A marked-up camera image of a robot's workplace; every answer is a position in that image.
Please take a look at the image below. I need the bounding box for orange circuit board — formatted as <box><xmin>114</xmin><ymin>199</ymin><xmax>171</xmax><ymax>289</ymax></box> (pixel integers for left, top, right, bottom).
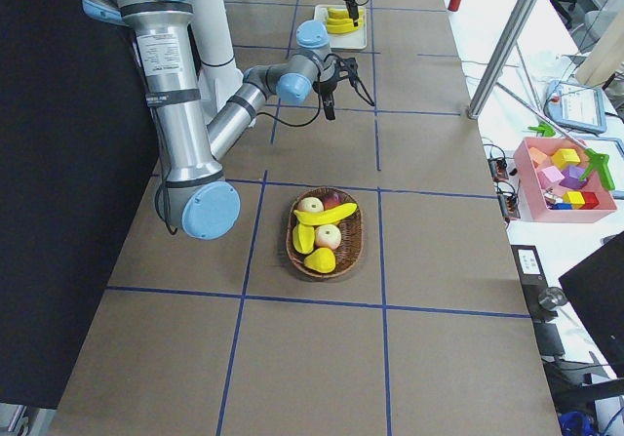
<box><xmin>487</xmin><ymin>157</ymin><xmax>509</xmax><ymax>182</ymax></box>

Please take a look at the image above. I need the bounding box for white bear tray plate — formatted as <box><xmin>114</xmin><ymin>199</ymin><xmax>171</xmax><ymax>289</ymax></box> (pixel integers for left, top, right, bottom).
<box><xmin>313</xmin><ymin>4</ymin><xmax>368</xmax><ymax>50</ymax></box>

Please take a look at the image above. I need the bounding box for green handled grabber tool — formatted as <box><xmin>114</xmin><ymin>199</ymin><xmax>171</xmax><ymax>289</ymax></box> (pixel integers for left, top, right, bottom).
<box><xmin>495</xmin><ymin>82</ymin><xmax>615</xmax><ymax>191</ymax></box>

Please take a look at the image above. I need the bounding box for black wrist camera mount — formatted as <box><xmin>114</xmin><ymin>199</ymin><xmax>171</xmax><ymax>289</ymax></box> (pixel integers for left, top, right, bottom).
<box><xmin>334</xmin><ymin>57</ymin><xmax>360</xmax><ymax>88</ymax></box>

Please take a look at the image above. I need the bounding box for black power box white label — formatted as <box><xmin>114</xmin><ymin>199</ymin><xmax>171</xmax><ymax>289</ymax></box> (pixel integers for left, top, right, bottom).
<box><xmin>511</xmin><ymin>245</ymin><xmax>547</xmax><ymax>287</ymax></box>

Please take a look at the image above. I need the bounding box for brown wicker basket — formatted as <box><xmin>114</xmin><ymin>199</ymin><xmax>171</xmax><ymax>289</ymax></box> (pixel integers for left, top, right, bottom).
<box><xmin>286</xmin><ymin>187</ymin><xmax>363</xmax><ymax>281</ymax></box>

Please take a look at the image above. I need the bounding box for yellow banana carried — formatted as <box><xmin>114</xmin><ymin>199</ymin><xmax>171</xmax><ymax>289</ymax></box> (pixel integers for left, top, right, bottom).
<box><xmin>327</xmin><ymin>7</ymin><xmax>365</xmax><ymax>20</ymax></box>
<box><xmin>326</xmin><ymin>17</ymin><xmax>364</xmax><ymax>28</ymax></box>

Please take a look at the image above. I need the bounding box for red mango fruit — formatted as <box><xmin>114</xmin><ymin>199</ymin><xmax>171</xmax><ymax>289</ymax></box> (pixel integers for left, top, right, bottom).
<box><xmin>321</xmin><ymin>191</ymin><xmax>342</xmax><ymax>211</ymax></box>

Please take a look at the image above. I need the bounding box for white camera mast with base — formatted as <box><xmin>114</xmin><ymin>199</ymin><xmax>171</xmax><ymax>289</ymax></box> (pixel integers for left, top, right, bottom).
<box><xmin>190</xmin><ymin>0</ymin><xmax>243</xmax><ymax>124</ymax></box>

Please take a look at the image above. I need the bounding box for pink box of blocks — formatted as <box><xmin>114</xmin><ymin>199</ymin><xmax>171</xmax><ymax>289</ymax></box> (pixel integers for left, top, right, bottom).
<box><xmin>514</xmin><ymin>138</ymin><xmax>617</xmax><ymax>223</ymax></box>

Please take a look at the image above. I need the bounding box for yellow lemon fruit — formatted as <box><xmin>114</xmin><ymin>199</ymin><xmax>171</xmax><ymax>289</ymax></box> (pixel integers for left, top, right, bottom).
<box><xmin>303</xmin><ymin>247</ymin><xmax>336</xmax><ymax>274</ymax></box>

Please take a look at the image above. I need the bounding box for yellow banana basket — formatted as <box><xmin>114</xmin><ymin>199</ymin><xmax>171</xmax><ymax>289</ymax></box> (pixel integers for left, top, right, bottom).
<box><xmin>326</xmin><ymin>21</ymin><xmax>363</xmax><ymax>35</ymax></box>
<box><xmin>293</xmin><ymin>202</ymin><xmax>358</xmax><ymax>226</ymax></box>

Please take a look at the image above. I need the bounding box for blue teach pendant tablet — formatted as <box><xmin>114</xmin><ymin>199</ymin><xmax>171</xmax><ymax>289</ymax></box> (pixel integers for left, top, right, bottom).
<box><xmin>543</xmin><ymin>79</ymin><xmax>607</xmax><ymax>134</ymax></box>

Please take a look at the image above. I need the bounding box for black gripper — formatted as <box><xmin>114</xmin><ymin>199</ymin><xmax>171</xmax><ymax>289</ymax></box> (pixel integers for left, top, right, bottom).
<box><xmin>343</xmin><ymin>0</ymin><xmax>360</xmax><ymax>27</ymax></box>
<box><xmin>313</xmin><ymin>71</ymin><xmax>341</xmax><ymax>121</ymax></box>

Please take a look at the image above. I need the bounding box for aluminium frame post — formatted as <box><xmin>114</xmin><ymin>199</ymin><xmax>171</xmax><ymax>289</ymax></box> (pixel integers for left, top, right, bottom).
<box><xmin>467</xmin><ymin>0</ymin><xmax>537</xmax><ymax>120</ymax></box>

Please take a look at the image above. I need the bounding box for yellow banana front basket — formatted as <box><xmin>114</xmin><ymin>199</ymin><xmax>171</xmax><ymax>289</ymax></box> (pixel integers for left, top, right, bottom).
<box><xmin>293</xmin><ymin>202</ymin><xmax>358</xmax><ymax>226</ymax></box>

